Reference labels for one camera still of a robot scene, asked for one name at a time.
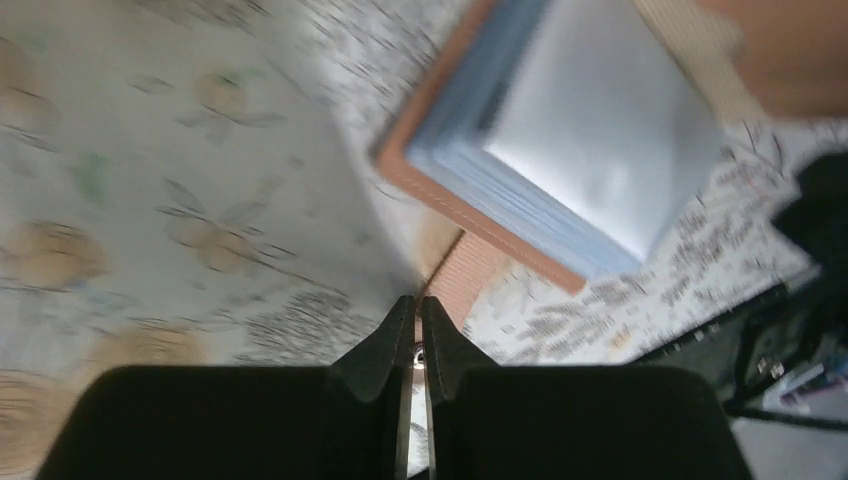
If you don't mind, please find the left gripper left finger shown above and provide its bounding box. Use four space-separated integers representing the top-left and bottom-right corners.
37 296 416 479

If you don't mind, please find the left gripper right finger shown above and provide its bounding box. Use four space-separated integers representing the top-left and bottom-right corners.
421 297 752 479

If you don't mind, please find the pink leather card holder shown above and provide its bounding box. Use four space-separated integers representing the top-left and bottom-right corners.
377 1 847 328

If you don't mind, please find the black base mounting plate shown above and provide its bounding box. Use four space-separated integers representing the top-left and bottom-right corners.
635 277 847 433

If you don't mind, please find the floral patterned table mat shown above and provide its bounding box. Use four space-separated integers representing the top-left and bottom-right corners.
0 0 848 480

